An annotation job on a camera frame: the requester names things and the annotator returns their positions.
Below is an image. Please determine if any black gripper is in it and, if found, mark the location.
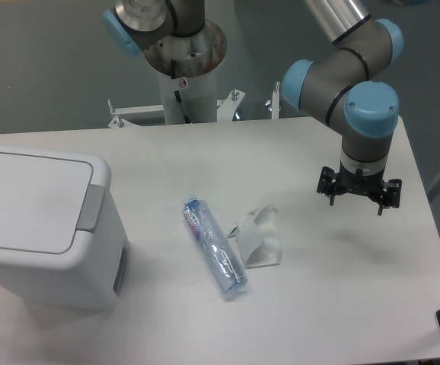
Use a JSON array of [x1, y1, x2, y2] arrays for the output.
[[317, 163, 402, 216]]

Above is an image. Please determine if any crumpled clear plastic bag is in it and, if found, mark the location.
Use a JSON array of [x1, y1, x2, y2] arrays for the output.
[[227, 204, 282, 269]]

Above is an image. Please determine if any white metal mounting bracket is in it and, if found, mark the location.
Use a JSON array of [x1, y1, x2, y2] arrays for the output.
[[107, 89, 246, 129]]

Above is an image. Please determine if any clear plastic water bottle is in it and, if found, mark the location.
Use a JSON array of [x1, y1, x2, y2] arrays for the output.
[[182, 195, 248, 297]]

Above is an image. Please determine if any white bracket post with bolt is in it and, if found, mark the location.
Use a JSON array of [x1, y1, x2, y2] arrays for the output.
[[265, 81, 282, 119]]

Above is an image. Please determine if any black cable on pedestal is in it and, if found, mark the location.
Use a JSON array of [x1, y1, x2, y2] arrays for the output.
[[170, 58, 192, 125]]

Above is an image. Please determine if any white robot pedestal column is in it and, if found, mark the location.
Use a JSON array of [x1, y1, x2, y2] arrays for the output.
[[142, 19, 228, 125]]

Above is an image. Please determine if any white plastic trash can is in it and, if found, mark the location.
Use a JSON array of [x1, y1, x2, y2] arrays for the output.
[[0, 144, 130, 310]]

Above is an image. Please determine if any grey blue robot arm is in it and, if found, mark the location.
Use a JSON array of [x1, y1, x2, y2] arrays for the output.
[[103, 1, 403, 210]]

